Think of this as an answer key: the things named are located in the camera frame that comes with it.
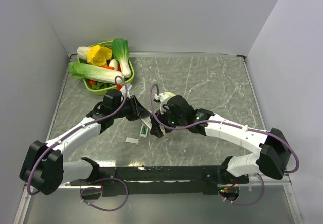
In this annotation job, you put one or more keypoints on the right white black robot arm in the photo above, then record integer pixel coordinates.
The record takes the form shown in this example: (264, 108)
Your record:
(269, 150)

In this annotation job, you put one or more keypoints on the white battery cover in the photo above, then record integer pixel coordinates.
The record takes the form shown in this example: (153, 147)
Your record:
(132, 140)

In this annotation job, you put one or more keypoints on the long green white cabbage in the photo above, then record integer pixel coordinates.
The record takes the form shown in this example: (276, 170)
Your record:
(95, 73)

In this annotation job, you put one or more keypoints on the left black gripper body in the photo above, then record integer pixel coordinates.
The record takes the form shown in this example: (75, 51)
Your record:
(128, 110)

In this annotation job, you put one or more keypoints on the yellow leafed cabbage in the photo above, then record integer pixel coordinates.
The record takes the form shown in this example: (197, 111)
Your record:
(96, 55)

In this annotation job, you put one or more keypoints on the green napa cabbage half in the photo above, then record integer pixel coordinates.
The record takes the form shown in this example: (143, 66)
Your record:
(168, 94)

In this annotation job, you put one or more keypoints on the aluminium frame rail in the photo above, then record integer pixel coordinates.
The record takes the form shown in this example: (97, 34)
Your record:
(258, 179)

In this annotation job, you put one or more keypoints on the long white remote control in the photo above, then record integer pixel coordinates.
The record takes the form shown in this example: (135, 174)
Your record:
(146, 122)

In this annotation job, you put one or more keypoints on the white radish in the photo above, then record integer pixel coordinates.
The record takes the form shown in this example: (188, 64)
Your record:
(113, 64)

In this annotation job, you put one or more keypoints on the red chili pepper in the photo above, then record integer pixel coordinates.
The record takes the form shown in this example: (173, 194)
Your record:
(108, 67)

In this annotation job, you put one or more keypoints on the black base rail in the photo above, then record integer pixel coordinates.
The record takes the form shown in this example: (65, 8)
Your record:
(162, 180)

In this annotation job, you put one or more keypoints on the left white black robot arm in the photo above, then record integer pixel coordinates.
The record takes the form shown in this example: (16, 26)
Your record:
(44, 167)

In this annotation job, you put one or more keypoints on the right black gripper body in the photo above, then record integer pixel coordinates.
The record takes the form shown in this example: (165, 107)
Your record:
(167, 117)

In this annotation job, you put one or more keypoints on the green white bok choy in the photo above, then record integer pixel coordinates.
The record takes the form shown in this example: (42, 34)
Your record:
(121, 53)

